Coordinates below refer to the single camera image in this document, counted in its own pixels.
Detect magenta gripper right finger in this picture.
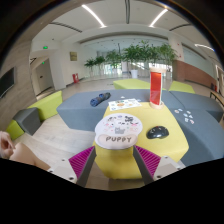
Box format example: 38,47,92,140
132,144,186,186

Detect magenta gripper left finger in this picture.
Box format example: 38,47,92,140
47,145,98,188

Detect black computer mouse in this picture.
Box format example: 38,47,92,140
146,126,169,139

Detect white puppy mouse pad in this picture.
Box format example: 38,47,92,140
95,113,143,150

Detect person's bare hand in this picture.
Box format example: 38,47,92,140
0,131,15,159

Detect rolled blue cloth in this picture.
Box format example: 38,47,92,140
90,92,111,107

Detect white sticker sheet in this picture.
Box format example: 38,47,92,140
109,98,140,111

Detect green ottoman left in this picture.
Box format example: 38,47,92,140
30,91,63,121

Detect dark grey ottoman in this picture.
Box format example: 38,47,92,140
13,108,41,135

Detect grey sofa bench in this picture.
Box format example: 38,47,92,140
57,89,224,166

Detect green sofa far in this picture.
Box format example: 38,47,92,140
113,79,195,94

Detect red fire extinguisher box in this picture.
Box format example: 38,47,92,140
72,73,79,83

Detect red and white stand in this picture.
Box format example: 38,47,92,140
150,68,164,109

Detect potted green plants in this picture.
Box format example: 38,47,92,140
84,41,177,71

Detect wall mounted television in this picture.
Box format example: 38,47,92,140
0,68,15,99

